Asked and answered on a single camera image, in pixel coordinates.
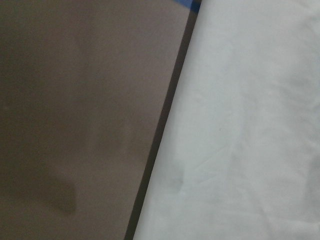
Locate cream long-sleeve cat shirt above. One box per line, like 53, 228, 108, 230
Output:
134, 0, 320, 240

